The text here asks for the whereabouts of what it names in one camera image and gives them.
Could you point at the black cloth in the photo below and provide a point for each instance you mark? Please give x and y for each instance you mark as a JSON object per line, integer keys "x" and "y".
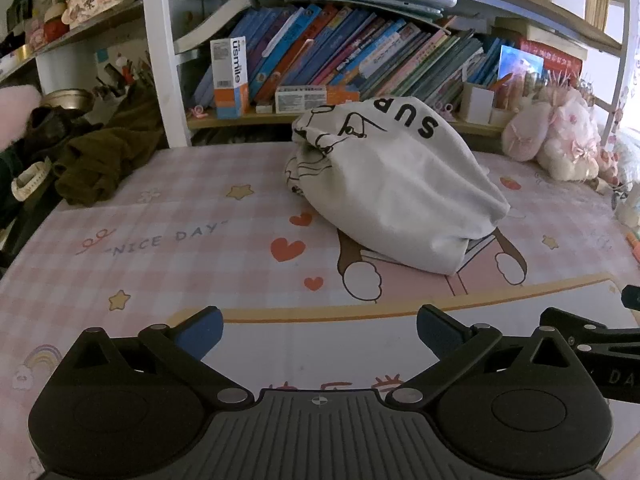
{"x": 15, "y": 210}

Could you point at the cream pink plush toy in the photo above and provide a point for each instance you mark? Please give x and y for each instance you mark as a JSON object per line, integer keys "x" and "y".
{"x": 575, "y": 140}

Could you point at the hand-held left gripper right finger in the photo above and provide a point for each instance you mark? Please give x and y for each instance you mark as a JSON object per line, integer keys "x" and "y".
{"x": 435, "y": 327}

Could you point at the white storage box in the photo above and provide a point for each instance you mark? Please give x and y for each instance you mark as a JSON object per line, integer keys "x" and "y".
{"x": 477, "y": 102}

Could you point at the pen holder with pens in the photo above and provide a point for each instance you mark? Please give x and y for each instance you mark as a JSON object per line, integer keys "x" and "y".
{"x": 117, "y": 77}

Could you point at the blue picture card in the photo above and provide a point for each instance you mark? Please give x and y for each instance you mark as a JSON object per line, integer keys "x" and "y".
{"x": 520, "y": 62}

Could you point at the row of colourful books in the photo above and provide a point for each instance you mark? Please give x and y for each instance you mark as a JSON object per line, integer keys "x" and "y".
{"x": 350, "y": 45}

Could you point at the grey side shelf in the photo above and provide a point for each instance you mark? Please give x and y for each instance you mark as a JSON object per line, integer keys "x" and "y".
{"x": 75, "y": 32}

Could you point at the red box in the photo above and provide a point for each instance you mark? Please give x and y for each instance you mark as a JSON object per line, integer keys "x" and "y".
{"x": 552, "y": 55}

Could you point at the white bookshelf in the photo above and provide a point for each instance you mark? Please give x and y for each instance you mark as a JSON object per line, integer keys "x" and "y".
{"x": 157, "y": 60}

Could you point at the orange pen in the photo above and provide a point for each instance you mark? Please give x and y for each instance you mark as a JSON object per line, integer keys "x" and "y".
{"x": 634, "y": 247}

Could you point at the brass bowl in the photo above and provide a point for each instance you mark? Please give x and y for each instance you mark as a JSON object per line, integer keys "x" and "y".
{"x": 67, "y": 99}

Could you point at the pink fluffy cushion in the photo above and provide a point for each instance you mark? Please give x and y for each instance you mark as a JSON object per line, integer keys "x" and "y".
{"x": 15, "y": 110}

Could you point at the pink checked printed mat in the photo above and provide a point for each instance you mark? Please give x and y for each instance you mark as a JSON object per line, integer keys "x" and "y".
{"x": 150, "y": 270}

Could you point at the pink hair clip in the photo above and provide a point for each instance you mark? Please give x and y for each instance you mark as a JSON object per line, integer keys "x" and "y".
{"x": 196, "y": 111}
{"x": 445, "y": 110}

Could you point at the white printed t-shirt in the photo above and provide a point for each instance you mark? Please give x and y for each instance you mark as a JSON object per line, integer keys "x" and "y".
{"x": 400, "y": 185}

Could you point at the dark brown cloth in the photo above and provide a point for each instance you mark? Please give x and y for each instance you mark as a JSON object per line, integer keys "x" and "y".
{"x": 100, "y": 160}

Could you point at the flat white orange box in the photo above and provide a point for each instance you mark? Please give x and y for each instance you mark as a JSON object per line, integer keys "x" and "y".
{"x": 310, "y": 97}

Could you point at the tall white orange box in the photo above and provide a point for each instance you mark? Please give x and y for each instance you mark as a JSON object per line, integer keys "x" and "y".
{"x": 230, "y": 77}

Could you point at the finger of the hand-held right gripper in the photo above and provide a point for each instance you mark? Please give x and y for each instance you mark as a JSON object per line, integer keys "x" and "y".
{"x": 631, "y": 297}
{"x": 575, "y": 327}

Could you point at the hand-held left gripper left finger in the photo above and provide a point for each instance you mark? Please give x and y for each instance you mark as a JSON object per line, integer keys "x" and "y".
{"x": 202, "y": 332}

